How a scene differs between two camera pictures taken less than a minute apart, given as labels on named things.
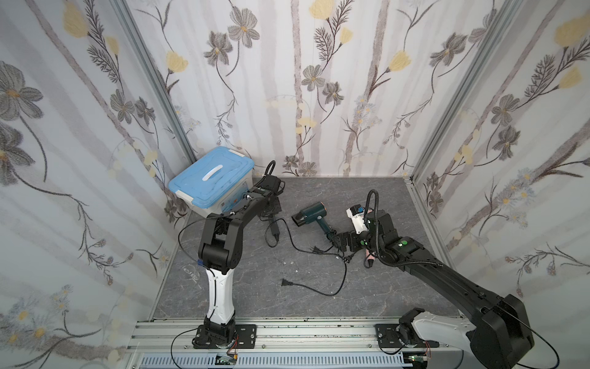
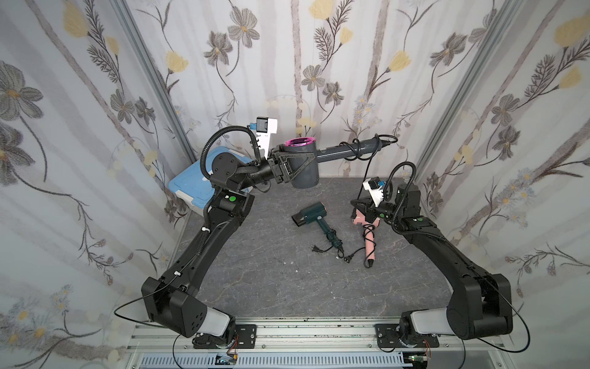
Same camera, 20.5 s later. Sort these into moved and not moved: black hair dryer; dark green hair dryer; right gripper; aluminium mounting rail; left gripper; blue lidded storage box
Moved: left gripper; right gripper; black hair dryer
Not moved: dark green hair dryer; blue lidded storage box; aluminium mounting rail
